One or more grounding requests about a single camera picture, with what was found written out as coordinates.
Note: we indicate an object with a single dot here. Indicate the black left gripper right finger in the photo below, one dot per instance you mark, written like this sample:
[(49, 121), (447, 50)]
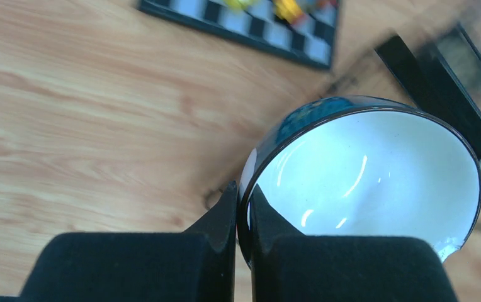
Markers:
[(287, 265)]

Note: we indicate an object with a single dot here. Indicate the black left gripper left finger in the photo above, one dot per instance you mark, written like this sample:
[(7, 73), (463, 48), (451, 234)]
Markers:
[(197, 264)]

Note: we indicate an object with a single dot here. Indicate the teal white dotted bowl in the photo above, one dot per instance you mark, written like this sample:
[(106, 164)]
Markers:
[(365, 166)]

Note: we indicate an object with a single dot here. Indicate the black wire dish rack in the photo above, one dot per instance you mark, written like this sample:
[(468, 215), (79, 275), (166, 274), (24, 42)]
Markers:
[(442, 76)]

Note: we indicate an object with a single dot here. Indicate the black and white chessboard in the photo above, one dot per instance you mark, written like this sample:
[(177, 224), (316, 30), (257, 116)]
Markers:
[(309, 42)]

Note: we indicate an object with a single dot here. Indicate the blue yellow toy brick car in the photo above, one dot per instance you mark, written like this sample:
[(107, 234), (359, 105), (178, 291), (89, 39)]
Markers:
[(292, 11)]

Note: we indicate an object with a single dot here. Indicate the yellow owl toy block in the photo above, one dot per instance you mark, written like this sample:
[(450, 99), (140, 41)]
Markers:
[(240, 5)]

